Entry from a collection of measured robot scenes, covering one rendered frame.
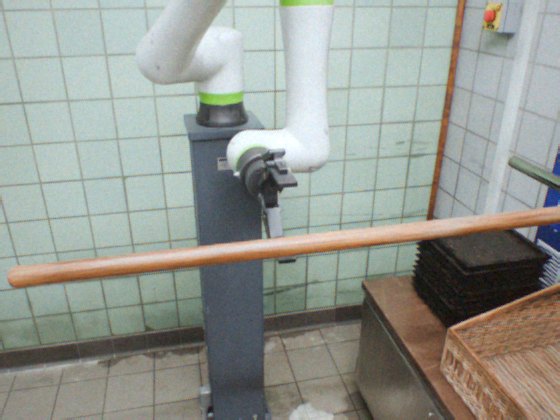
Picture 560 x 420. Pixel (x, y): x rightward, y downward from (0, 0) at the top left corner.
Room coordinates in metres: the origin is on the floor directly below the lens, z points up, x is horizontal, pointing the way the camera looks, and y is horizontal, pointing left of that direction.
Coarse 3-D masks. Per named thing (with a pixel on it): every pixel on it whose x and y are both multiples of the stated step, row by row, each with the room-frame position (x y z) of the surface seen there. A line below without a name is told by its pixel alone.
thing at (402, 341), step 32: (384, 288) 1.39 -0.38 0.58; (384, 320) 1.24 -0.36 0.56; (416, 320) 1.21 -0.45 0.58; (384, 352) 1.23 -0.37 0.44; (416, 352) 1.06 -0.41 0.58; (384, 384) 1.20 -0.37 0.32; (416, 384) 1.02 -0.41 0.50; (448, 384) 0.94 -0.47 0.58; (384, 416) 1.17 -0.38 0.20; (416, 416) 0.99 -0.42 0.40; (448, 416) 0.85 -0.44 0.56
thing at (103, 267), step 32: (416, 224) 0.66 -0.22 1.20; (448, 224) 0.67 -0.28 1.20; (480, 224) 0.68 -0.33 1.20; (512, 224) 0.69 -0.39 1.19; (544, 224) 0.71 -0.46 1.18; (128, 256) 0.57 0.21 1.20; (160, 256) 0.58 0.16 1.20; (192, 256) 0.58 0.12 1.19; (224, 256) 0.59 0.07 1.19; (256, 256) 0.60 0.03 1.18; (288, 256) 0.61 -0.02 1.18
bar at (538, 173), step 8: (512, 160) 1.08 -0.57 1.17; (520, 160) 1.06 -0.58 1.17; (520, 168) 1.04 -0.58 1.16; (528, 168) 1.02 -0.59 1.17; (536, 168) 1.00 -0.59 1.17; (536, 176) 0.99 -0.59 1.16; (544, 176) 0.97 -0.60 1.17; (552, 176) 0.95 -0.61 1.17; (544, 184) 0.97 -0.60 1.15; (552, 184) 0.94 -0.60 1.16
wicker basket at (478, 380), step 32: (544, 288) 1.06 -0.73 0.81; (480, 320) 1.00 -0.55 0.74; (512, 320) 1.03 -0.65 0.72; (544, 320) 1.06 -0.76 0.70; (448, 352) 0.99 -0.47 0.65; (480, 352) 1.01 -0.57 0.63; (512, 352) 1.04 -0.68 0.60; (544, 352) 1.05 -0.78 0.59; (480, 384) 0.84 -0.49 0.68; (512, 384) 0.93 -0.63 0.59; (544, 384) 0.93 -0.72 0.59; (480, 416) 0.82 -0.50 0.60; (512, 416) 0.73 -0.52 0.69; (544, 416) 0.82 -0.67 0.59
